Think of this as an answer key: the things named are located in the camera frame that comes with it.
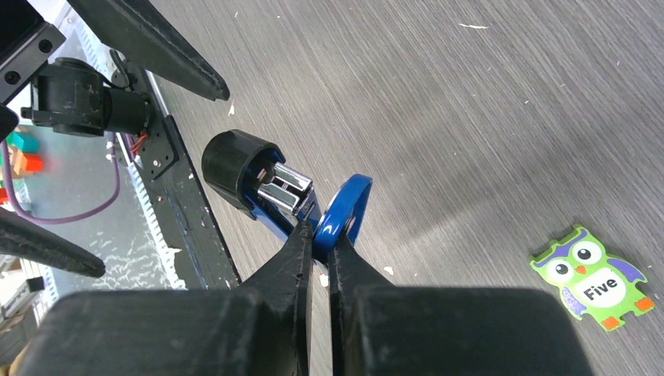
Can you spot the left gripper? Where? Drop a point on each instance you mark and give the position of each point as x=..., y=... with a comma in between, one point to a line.
x=134, y=28

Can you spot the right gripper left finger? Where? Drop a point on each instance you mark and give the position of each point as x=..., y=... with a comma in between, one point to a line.
x=261, y=327

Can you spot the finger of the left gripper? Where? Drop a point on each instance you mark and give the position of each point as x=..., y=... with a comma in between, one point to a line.
x=24, y=239

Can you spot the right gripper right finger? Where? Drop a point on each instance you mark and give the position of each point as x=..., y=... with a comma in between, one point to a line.
x=379, y=328

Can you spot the blue stapler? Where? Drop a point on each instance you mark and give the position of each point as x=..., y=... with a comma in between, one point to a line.
x=251, y=174

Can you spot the green owl eraser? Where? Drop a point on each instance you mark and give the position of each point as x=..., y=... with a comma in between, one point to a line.
x=591, y=281

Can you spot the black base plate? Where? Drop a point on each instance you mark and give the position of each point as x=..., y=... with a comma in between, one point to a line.
x=196, y=252

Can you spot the slotted cable duct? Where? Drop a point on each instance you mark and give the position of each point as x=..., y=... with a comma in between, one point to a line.
x=165, y=253

